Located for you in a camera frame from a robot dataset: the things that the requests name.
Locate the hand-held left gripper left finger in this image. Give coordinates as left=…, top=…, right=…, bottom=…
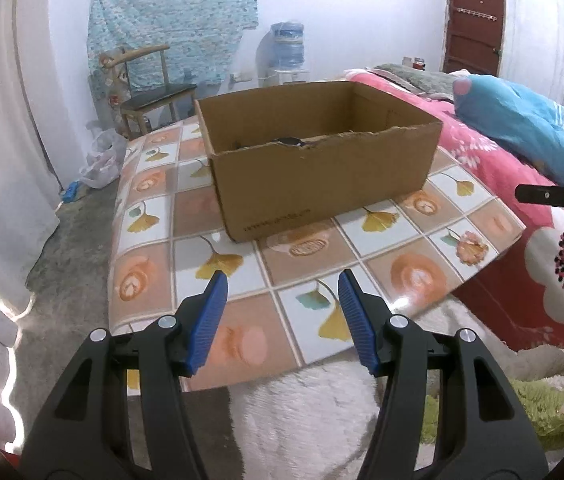
left=22, top=269, right=229, bottom=480

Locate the brown cardboard box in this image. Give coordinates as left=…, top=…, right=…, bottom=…
left=194, top=80, right=444, bottom=244

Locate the pink floral blanket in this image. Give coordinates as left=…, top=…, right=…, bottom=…
left=344, top=67, right=564, bottom=362

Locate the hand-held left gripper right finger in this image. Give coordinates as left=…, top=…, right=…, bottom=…
left=337, top=268, right=549, bottom=480

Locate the beige patterned cloth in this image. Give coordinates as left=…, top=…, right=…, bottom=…
left=89, top=62, right=132, bottom=134

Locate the wooden chair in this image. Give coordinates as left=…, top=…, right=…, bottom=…
left=99, top=44, right=198, bottom=139

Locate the white plastic bag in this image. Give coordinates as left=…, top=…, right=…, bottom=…
left=79, top=127, right=128, bottom=190

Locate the teal patterned wall cloth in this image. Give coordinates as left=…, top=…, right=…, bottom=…
left=86, top=0, right=257, bottom=94

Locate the blue pillow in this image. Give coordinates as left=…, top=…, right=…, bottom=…
left=452, top=74, right=564, bottom=189

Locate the blue water bottle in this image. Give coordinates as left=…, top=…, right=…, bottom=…
left=269, top=22, right=305, bottom=69

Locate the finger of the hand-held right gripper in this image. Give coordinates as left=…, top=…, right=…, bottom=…
left=515, top=184, right=564, bottom=206

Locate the grey green blanket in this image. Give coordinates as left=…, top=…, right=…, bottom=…
left=372, top=63, right=459, bottom=102

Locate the white curtain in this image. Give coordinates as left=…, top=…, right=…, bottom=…
left=0, top=0, right=62, bottom=452

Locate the brown wooden door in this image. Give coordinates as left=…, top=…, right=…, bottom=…
left=441, top=0, right=506, bottom=79

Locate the white water dispenser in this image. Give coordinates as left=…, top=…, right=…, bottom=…
left=261, top=66, right=311, bottom=87

